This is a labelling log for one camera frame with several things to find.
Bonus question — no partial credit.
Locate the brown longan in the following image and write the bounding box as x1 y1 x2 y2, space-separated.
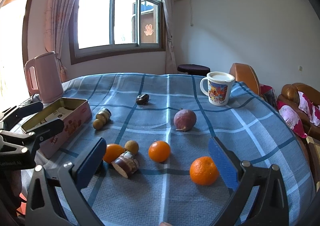
124 140 139 155
92 119 104 130

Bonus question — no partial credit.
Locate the orange mandarin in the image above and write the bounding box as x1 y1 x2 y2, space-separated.
103 144 124 164
189 156 220 186
148 141 171 163

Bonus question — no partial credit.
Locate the dark water chestnut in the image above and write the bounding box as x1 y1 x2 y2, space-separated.
136 94 150 105

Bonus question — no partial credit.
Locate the purple round onion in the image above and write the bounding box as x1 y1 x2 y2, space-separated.
174 109 197 132

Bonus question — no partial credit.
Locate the pink metal tin box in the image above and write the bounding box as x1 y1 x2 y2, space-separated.
22 97 92 159

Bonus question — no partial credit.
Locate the pink electric kettle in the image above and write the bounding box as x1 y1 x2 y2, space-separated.
24 51 63 103

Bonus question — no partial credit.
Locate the blue plaid tablecloth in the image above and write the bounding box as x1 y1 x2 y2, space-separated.
36 73 315 225

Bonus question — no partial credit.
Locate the brown leather sofa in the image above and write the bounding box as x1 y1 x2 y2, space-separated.
277 82 320 142

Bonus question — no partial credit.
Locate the white cartoon mug with lid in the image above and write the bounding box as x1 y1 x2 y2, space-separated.
200 71 235 106

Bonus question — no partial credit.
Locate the brown leather chair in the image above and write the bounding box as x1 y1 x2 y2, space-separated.
229 63 261 96

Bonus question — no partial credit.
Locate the dark round stool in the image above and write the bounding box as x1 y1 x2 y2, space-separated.
177 64 210 76

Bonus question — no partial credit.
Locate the pink left curtain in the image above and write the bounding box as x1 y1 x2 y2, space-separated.
44 0 75 82

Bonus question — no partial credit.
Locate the window with brown frame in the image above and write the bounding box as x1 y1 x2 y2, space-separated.
69 0 165 64

